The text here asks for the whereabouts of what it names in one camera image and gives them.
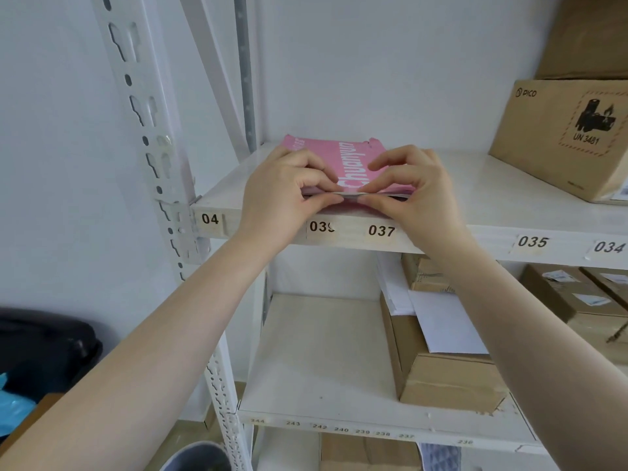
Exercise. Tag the pink printed box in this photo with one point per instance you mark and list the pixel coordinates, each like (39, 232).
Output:
(351, 154)

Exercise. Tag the black bag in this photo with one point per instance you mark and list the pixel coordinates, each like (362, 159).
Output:
(44, 348)

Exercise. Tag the grey patterned packet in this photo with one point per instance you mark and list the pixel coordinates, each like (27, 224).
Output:
(440, 458)

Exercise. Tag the grey round bin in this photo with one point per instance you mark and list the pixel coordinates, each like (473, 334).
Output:
(196, 458)

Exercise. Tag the person's left thumb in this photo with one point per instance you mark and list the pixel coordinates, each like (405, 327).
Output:
(324, 203)

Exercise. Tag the stack of white papers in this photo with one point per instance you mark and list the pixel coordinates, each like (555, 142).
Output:
(392, 284)

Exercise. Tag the person's left forearm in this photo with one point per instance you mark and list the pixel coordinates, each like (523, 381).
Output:
(147, 353)

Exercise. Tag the blue plastic bag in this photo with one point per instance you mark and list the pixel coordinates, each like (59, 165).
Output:
(12, 409)

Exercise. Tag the person's left hand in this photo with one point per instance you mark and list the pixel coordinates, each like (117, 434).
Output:
(272, 201)

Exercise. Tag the small taped cardboard box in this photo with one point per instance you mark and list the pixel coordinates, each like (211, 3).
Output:
(424, 277)

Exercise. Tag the cardboard box with white labels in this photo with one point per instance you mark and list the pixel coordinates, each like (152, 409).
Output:
(564, 299)
(613, 284)

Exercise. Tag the person's right thumb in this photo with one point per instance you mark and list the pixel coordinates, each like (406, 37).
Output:
(380, 203)

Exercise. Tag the white paper sheet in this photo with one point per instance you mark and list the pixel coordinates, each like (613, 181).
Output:
(449, 323)

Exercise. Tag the low brown cardboard box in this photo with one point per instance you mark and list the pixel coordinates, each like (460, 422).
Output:
(368, 453)

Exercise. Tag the white metal shelving rack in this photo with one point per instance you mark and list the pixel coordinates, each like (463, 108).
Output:
(147, 117)

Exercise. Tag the person's right hand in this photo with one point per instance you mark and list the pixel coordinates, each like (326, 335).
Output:
(424, 205)

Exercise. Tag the person's left middle finger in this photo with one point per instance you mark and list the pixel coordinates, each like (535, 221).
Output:
(311, 160)

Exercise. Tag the person's right middle finger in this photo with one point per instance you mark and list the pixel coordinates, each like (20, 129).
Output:
(397, 156)

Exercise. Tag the large cardboard box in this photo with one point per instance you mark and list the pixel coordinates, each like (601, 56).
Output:
(441, 377)

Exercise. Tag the plain brown cardboard box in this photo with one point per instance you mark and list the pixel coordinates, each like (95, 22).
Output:
(584, 39)

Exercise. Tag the cardboard box with black print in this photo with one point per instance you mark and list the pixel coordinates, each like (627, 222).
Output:
(544, 137)

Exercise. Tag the person's right forearm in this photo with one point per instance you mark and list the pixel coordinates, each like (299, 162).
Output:
(535, 348)

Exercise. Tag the white paper label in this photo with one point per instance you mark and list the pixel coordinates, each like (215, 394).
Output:
(621, 192)

